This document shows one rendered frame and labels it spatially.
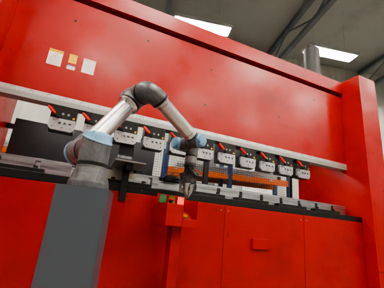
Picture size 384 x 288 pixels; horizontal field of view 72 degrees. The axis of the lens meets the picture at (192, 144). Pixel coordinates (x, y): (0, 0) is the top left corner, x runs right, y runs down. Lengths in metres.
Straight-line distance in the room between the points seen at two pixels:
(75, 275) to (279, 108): 2.12
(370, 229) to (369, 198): 0.27
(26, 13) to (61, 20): 0.21
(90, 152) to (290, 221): 1.67
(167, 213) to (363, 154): 2.07
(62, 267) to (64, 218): 0.15
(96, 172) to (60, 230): 0.22
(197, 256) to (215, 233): 0.19
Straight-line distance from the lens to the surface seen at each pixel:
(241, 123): 2.26
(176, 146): 1.54
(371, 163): 2.98
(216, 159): 2.09
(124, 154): 1.85
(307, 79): 2.98
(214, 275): 1.91
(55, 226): 1.02
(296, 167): 2.55
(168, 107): 1.35
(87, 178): 1.03
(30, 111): 7.02
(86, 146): 1.08
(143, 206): 1.70
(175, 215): 1.51
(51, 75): 1.97
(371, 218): 2.87
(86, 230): 1.00
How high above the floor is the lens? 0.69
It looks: 17 degrees up
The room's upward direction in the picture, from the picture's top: 5 degrees clockwise
